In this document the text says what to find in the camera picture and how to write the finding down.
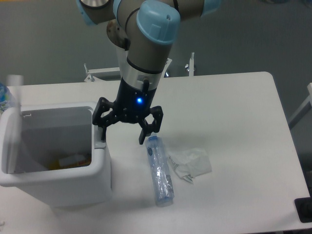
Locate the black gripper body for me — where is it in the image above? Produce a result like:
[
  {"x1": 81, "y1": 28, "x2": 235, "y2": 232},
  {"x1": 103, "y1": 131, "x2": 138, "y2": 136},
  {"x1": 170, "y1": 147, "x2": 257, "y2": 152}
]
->
[{"x1": 113, "y1": 78, "x2": 156, "y2": 123}]

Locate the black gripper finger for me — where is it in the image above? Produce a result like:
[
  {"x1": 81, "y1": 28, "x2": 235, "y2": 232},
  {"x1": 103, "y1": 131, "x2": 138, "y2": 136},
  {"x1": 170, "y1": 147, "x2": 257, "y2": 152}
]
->
[
  {"x1": 92, "y1": 97, "x2": 122, "y2": 141},
  {"x1": 138, "y1": 106, "x2": 163, "y2": 145}
]

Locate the white plastic trash can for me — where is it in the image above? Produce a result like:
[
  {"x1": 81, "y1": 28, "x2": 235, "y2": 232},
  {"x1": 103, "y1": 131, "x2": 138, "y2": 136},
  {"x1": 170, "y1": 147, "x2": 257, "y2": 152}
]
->
[{"x1": 0, "y1": 74, "x2": 113, "y2": 208}]

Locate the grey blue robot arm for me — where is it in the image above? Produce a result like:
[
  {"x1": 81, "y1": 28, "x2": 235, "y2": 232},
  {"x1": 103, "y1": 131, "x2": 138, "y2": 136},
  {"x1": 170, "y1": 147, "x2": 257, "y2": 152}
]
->
[{"x1": 76, "y1": 0, "x2": 221, "y2": 143}]

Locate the orange trash inside can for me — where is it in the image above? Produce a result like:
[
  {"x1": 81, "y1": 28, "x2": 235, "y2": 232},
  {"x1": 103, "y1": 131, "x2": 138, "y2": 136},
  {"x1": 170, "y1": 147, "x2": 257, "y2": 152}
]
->
[{"x1": 48, "y1": 154, "x2": 92, "y2": 170}]

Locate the crumpled white plastic wrapper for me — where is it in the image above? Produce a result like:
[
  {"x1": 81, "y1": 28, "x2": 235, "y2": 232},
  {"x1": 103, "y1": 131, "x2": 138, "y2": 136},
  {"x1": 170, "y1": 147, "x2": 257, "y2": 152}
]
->
[{"x1": 168, "y1": 148, "x2": 212, "y2": 184}]

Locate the clear plastic water bottle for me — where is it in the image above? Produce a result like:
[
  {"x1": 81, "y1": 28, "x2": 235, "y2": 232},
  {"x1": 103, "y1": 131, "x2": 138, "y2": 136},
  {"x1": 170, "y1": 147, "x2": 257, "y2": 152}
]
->
[{"x1": 145, "y1": 135, "x2": 175, "y2": 207}]

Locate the blue patterned bottle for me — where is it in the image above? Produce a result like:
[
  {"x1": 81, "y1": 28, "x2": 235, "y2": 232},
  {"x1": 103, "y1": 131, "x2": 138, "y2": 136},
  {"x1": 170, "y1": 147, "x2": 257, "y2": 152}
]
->
[{"x1": 0, "y1": 83, "x2": 17, "y2": 115}]

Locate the white metal frame leg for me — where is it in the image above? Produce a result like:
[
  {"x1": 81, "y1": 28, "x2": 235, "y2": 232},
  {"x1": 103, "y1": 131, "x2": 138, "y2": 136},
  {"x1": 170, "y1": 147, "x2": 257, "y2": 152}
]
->
[{"x1": 288, "y1": 83, "x2": 312, "y2": 129}]

